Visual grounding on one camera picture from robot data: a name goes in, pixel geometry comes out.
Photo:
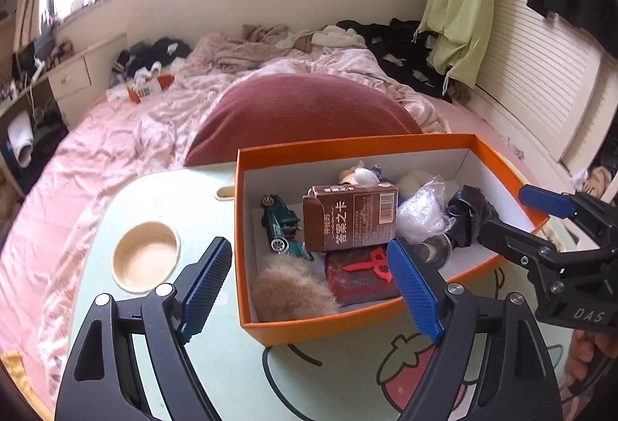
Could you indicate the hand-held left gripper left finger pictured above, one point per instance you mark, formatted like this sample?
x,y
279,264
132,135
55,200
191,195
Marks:
x,y
205,290

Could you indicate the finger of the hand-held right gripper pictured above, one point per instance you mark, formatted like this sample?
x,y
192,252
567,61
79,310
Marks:
x,y
545,203
512,240

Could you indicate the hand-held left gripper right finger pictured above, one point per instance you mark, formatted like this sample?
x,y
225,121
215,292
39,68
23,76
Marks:
x,y
413,290

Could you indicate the dark tape roll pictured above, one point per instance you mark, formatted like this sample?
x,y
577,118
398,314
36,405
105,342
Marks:
x,y
437,254

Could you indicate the black plastic bag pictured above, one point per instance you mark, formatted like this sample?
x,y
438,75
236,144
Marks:
x,y
466,208

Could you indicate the black box with red pattern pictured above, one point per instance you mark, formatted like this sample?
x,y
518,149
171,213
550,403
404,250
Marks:
x,y
357,281

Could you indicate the clear plastic bag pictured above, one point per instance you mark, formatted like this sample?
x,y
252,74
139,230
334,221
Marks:
x,y
422,213

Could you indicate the brown fur pompom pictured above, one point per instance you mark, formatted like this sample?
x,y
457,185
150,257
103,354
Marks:
x,y
294,290

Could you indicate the brown drink carton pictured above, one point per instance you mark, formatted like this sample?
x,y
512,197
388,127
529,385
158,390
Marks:
x,y
347,218

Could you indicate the dark green toy car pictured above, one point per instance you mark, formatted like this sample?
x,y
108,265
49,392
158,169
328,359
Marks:
x,y
280,220

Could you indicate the orange cardboard box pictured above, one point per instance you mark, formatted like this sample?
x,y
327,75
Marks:
x,y
314,327

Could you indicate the white fur pompom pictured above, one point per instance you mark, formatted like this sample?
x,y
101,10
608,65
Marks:
x,y
415,182

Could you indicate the green cartoon desktop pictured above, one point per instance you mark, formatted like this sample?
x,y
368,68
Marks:
x,y
203,208

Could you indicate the person's right hand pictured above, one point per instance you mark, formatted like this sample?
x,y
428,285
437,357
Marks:
x,y
586,353

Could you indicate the pink floral quilt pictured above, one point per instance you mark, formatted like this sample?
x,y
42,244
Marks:
x,y
96,160

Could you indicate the orange and white carton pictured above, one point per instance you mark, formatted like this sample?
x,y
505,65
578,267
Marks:
x,y
147,89

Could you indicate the black clothes heap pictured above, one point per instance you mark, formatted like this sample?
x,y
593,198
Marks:
x,y
396,49

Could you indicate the white rolled garment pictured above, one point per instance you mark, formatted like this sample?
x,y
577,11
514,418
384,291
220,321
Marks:
x,y
21,141

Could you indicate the dark clothes pile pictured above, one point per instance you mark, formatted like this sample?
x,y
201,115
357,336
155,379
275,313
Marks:
x,y
149,56

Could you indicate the beige fluffy blanket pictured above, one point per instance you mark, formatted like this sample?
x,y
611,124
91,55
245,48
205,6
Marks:
x,y
241,49

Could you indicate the white desk with drawers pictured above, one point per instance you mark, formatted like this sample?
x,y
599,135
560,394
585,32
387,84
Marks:
x,y
72,78

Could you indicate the white crumpled garment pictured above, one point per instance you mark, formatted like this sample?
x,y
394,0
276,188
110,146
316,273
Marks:
x,y
338,37

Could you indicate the white slatted wall panel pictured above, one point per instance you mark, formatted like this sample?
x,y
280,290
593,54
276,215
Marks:
x,y
540,63

